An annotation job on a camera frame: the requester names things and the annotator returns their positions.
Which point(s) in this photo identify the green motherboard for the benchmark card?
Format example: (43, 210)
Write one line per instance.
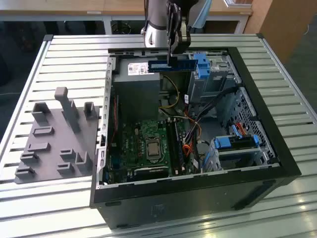
(131, 148)

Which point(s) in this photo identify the silver CPU in socket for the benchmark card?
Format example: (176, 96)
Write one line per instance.
(153, 150)

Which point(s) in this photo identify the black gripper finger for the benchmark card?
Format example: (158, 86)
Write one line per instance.
(172, 55)

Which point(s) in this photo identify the white long desk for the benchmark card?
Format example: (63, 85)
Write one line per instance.
(74, 15)

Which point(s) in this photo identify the metal disk bay cage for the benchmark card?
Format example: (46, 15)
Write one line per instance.
(237, 158)

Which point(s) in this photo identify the brown wooden cabinet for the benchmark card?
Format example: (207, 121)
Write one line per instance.
(284, 27)

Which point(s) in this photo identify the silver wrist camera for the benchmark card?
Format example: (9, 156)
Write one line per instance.
(185, 33)

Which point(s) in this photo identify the black PC case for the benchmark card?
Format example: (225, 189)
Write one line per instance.
(188, 198)

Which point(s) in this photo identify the black graphics card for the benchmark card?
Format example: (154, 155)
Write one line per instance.
(151, 172)

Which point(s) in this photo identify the grey power supply unit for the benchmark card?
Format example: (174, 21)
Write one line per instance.
(136, 91)

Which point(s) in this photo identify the metal optical drive bay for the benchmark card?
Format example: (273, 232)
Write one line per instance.
(213, 81)

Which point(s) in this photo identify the blue RAM stick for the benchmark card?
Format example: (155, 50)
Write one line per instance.
(158, 66)

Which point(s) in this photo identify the grey parts rack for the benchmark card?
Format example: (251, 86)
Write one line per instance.
(54, 153)

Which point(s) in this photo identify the black RAM slot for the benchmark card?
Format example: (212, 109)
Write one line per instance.
(170, 148)

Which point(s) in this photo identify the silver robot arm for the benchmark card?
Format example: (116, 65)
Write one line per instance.
(154, 22)

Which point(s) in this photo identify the blue disk carrier with disk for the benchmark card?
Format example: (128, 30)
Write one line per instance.
(224, 143)

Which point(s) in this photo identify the blue drive carrier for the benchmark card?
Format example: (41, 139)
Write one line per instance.
(201, 65)

